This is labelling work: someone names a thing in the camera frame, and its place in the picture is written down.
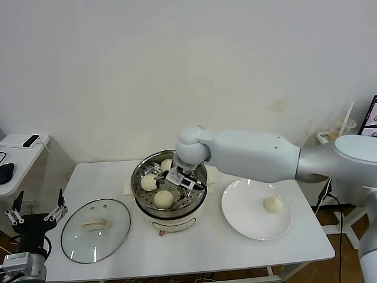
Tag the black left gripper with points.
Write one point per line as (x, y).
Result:
(31, 228)

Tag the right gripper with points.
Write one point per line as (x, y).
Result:
(173, 176)

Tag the white steamed baozi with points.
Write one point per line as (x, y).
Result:
(273, 204)
(165, 164)
(163, 199)
(148, 182)

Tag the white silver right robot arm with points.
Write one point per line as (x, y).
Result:
(250, 153)

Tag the stainless steel steamer pot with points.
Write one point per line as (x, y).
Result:
(138, 177)

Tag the cream electric cooker base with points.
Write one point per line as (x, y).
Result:
(176, 224)

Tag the black cloth pouch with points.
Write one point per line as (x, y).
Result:
(6, 174)

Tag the white side table with phone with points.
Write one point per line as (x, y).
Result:
(26, 165)

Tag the large white table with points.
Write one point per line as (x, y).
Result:
(176, 253)

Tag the black screen smartphone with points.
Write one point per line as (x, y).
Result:
(31, 141)

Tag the white round plate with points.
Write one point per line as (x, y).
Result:
(244, 212)

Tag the flat white box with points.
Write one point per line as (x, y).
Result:
(11, 141)

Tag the clear plastic drink cup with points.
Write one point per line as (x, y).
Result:
(335, 134)

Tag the iced coffee cup with straw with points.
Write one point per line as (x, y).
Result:
(349, 110)

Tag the black laptop beside cup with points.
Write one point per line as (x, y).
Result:
(369, 118)

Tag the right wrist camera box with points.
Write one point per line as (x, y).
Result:
(188, 184)

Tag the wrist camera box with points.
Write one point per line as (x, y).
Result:
(17, 261)
(188, 184)

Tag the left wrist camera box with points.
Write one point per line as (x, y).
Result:
(17, 261)

